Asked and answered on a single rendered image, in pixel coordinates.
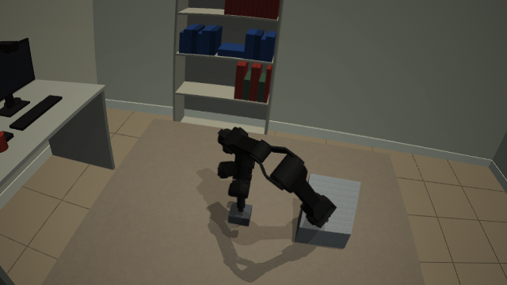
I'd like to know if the black cylinder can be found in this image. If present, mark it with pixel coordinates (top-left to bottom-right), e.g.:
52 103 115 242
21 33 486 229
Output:
237 198 245 210

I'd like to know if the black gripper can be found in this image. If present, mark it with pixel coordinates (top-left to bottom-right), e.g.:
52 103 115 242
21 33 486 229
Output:
228 159 255 199

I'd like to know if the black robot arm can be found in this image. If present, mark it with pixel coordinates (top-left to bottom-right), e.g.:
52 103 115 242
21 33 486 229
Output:
217 127 337 228

